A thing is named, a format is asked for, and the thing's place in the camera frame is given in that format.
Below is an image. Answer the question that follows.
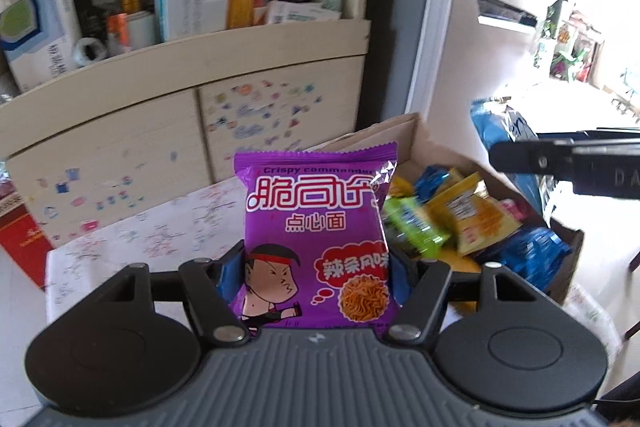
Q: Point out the tape roll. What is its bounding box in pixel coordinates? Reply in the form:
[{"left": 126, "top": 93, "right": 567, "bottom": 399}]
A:
[{"left": 71, "top": 38, "right": 108, "bottom": 68}]

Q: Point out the white and blue carton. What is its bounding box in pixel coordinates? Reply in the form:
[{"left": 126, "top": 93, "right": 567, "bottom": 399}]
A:
[{"left": 0, "top": 0, "right": 83, "bottom": 92}]

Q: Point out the small white paper box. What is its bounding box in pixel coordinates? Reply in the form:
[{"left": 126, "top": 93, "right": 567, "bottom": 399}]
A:
[{"left": 264, "top": 1, "right": 343, "bottom": 25}]

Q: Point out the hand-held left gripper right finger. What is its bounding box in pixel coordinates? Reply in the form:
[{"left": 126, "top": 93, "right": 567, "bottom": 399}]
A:
[{"left": 382, "top": 251, "right": 538, "bottom": 352}]

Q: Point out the green cracker packet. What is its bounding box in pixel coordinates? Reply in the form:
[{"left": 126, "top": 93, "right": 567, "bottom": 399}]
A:
[{"left": 382, "top": 196, "right": 451, "bottom": 258}]

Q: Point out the white printed cardboard box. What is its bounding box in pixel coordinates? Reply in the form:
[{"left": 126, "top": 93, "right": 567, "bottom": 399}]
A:
[{"left": 300, "top": 112, "right": 586, "bottom": 303}]

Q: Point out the purple noodle snack packet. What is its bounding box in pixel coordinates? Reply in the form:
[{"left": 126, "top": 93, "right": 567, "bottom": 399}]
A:
[{"left": 227, "top": 141, "right": 405, "bottom": 342}]

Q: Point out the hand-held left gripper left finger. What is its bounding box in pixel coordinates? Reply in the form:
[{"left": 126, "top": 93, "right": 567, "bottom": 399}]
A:
[{"left": 102, "top": 241, "right": 251, "bottom": 348}]

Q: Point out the red gift box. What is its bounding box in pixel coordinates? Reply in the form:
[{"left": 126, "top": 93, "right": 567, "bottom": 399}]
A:
[{"left": 0, "top": 179, "right": 53, "bottom": 290}]

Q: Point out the small orange box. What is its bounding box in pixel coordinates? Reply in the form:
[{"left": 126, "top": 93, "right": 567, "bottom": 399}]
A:
[{"left": 105, "top": 13, "right": 131, "bottom": 55}]

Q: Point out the small yellow snack packet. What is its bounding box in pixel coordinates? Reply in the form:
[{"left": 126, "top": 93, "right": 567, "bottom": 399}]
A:
[{"left": 425, "top": 174, "right": 523, "bottom": 258}]

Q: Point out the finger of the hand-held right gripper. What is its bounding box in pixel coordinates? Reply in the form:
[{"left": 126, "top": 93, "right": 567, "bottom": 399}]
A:
[{"left": 489, "top": 137, "right": 577, "bottom": 182}]

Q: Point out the sticker-covered wooden cabinet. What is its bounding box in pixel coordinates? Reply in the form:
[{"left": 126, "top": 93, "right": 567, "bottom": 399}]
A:
[{"left": 0, "top": 0, "right": 376, "bottom": 258}]

